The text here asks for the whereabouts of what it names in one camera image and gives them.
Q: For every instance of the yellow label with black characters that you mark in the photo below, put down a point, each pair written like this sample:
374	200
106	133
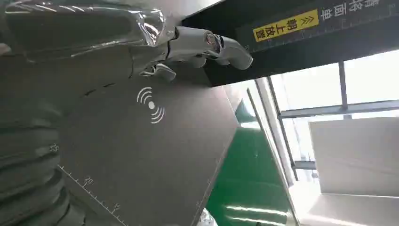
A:
286	25

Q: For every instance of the ribbed grey left arm sleeve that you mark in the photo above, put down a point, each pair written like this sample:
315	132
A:
28	174

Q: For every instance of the grey window frame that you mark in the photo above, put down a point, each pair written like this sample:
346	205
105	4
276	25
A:
339	107

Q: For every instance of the black mat with ruler print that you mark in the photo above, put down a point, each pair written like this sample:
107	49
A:
311	46

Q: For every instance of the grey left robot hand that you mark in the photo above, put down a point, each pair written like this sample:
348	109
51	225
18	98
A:
78	71

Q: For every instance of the white board panel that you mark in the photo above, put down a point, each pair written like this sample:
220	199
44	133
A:
358	156

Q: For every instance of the dark pad with wave symbol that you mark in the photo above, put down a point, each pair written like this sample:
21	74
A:
149	156

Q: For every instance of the glossy plastic parcel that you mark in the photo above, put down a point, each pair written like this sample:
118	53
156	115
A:
71	25

